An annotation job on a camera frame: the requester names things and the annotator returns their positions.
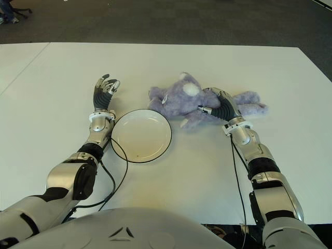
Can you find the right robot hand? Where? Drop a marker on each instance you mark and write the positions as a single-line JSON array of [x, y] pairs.
[[227, 109]]

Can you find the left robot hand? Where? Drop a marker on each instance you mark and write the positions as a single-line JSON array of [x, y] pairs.
[[102, 97]]

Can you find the purple plush doll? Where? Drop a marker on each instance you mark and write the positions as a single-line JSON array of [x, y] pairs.
[[173, 101]]

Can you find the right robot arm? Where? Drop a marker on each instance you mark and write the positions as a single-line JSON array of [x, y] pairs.
[[272, 192]]

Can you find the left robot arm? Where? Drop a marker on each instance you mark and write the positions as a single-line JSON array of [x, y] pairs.
[[67, 176]]

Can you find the white plate black rim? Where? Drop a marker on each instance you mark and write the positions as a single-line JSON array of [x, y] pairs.
[[142, 135]]

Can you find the black office chair base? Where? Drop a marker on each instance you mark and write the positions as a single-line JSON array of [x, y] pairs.
[[24, 10]]

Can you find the person in blue jeans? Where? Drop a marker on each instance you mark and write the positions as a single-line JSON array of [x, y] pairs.
[[7, 10]]

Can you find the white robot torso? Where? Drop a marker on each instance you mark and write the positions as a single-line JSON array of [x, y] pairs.
[[116, 228]]

